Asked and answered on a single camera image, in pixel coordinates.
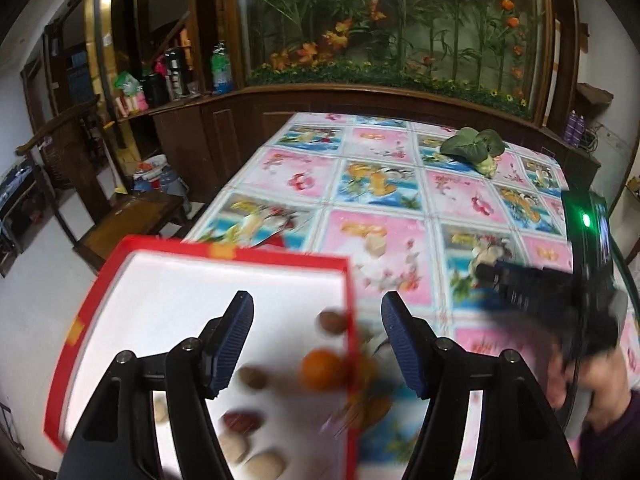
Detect dark red date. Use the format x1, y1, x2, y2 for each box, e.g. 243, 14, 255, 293
221, 410, 265, 436

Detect brown round fruit back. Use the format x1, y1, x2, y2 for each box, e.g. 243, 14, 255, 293
238, 365, 270, 391

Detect brown round fruit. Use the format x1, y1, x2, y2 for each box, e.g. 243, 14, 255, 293
318, 310, 348, 336
238, 365, 270, 391

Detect brown round fruit front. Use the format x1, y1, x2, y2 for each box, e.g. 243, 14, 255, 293
318, 310, 348, 336

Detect orange tangerine front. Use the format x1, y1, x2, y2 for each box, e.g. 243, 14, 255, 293
299, 348, 347, 392

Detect beige snack chunk large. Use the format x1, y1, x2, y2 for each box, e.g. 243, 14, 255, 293
218, 431, 250, 465

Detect person's right hand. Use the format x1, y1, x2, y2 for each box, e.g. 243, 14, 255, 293
547, 344, 631, 434

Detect colourful fruit pattern tablecloth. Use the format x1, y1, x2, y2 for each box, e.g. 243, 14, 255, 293
189, 133, 572, 479

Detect green leafy vegetable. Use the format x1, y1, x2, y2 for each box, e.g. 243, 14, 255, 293
439, 127, 506, 179

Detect purple spray bottles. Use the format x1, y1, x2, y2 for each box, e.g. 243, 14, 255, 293
563, 110, 586, 148

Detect red shallow box tray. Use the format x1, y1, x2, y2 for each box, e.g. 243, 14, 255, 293
44, 236, 357, 479

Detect flower and bamboo glass display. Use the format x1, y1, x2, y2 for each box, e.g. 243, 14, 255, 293
239, 0, 549, 119

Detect dark wooden chair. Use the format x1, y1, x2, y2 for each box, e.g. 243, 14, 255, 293
15, 96, 186, 272

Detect dark wooden low cabinet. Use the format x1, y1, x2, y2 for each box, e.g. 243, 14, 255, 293
118, 84, 600, 203

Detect black thermos flask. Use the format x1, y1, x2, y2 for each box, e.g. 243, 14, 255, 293
165, 48, 189, 99

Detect green label plastic bottle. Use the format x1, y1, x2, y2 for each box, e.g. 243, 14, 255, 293
210, 41, 233, 94

